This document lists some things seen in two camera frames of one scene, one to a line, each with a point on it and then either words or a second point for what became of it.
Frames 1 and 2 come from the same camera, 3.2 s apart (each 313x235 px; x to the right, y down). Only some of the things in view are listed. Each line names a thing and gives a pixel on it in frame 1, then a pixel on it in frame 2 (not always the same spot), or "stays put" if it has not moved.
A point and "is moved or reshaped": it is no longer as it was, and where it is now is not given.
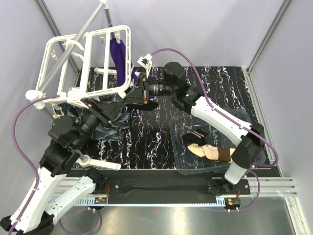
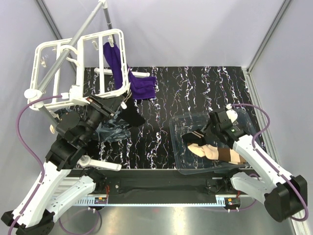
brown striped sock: x=224 y=154 stays put
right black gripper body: x=154 y=88 -> x=212 y=129
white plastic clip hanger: x=78 y=66 is moved or reshaped
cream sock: x=207 y=150 stays put
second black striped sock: x=196 y=137 stays put
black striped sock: x=149 y=106 -> x=130 y=114
